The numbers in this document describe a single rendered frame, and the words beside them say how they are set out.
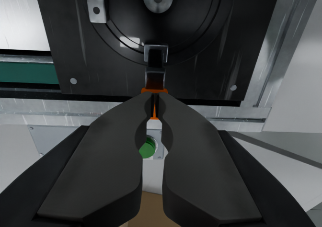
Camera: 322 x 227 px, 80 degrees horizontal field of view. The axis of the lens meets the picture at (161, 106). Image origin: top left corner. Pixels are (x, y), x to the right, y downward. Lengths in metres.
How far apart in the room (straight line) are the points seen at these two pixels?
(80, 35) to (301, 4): 0.24
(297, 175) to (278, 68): 0.42
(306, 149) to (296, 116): 1.63
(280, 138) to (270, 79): 1.62
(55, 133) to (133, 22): 0.21
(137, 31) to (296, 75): 0.32
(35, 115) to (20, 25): 0.12
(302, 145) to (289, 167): 1.45
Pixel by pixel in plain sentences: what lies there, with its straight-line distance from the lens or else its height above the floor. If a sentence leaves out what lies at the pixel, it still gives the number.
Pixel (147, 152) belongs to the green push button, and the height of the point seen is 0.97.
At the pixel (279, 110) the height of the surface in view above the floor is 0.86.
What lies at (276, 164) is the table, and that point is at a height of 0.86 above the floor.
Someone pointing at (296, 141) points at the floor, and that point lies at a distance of 2.01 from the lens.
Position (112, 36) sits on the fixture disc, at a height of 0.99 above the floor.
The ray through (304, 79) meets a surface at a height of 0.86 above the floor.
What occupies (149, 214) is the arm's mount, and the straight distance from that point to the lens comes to 0.57.
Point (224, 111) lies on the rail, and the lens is 0.29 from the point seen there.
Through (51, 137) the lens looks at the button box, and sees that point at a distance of 0.35.
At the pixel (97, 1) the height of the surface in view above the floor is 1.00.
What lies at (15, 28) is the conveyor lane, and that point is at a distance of 0.34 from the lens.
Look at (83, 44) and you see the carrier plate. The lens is 0.24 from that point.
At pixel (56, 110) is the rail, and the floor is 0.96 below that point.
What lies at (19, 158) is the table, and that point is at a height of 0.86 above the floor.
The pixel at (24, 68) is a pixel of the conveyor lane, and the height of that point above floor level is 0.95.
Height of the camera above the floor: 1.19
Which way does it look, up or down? 57 degrees down
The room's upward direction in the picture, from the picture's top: 179 degrees clockwise
